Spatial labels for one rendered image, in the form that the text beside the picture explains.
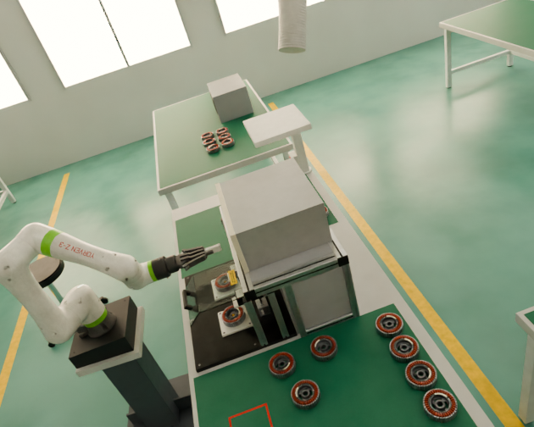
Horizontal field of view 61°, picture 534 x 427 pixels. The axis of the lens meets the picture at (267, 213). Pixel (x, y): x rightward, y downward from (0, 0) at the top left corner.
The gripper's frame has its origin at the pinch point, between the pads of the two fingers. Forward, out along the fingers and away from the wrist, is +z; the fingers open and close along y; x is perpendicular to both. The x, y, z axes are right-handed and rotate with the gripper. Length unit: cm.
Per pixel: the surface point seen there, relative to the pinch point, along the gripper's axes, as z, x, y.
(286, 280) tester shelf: 24.7, -7.9, 25.6
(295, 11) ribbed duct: 83, 59, -107
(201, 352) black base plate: -21.3, -41.0, 14.8
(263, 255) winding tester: 19.3, -0.7, 14.4
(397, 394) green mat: 49, -43, 66
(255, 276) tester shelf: 13.5, -6.3, 18.7
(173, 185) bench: -25, -43, -154
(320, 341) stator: 30, -40, 33
